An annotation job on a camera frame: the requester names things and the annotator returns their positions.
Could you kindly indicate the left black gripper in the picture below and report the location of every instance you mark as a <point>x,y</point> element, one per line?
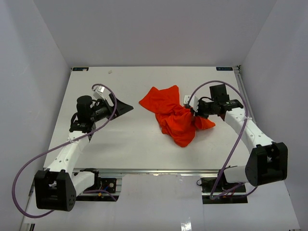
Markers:
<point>121,108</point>

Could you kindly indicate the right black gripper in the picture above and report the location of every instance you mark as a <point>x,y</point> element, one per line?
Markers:
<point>198,113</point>

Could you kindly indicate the orange t-shirt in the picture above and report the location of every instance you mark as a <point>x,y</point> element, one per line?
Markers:
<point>174,119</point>

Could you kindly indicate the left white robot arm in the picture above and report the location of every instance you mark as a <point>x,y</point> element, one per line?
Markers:
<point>57,187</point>

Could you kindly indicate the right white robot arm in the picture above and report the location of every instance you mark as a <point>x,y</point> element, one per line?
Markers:
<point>268,159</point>

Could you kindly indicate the right blue table label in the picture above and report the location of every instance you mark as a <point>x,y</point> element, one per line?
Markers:
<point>224,68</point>

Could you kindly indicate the blue table label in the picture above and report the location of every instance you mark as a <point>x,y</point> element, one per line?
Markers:
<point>224,68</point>
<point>75,69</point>

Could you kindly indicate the left blue table label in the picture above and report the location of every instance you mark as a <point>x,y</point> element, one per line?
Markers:
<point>75,69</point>

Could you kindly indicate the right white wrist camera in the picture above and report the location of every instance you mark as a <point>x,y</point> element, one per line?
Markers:
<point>191,102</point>

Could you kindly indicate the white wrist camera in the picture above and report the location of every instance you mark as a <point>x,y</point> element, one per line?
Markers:
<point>191,102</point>
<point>98,91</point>

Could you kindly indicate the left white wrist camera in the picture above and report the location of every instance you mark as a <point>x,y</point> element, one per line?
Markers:
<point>98,91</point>

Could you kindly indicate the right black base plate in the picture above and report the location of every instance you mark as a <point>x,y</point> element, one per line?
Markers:
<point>224,193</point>

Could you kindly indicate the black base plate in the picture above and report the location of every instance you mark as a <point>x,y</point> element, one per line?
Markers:
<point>105,192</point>
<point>224,193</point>

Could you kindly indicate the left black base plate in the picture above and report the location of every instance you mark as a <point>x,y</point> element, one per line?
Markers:
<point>105,192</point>

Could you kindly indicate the aluminium front rail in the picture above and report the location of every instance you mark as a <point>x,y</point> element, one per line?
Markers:
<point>158,171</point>

